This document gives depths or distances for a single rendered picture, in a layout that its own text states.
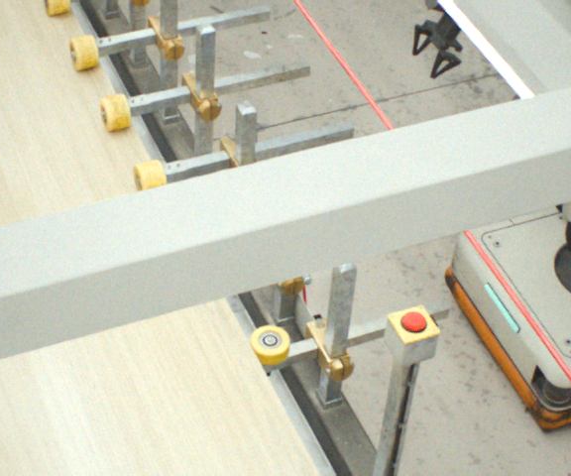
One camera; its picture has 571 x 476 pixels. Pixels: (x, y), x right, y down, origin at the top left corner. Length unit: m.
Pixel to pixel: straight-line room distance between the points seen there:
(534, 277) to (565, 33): 2.82
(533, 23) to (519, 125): 0.26
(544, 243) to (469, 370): 0.43
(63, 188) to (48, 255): 2.35
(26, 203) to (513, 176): 2.30
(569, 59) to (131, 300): 0.43
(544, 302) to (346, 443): 1.10
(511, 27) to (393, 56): 3.93
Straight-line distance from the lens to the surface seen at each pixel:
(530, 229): 3.94
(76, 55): 3.31
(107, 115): 3.12
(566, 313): 3.73
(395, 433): 2.55
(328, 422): 2.84
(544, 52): 1.02
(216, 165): 3.01
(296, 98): 4.72
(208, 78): 3.12
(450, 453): 3.71
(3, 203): 3.01
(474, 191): 0.76
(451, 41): 3.23
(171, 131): 3.48
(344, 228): 0.72
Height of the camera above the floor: 2.94
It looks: 45 degrees down
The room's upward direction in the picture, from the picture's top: 5 degrees clockwise
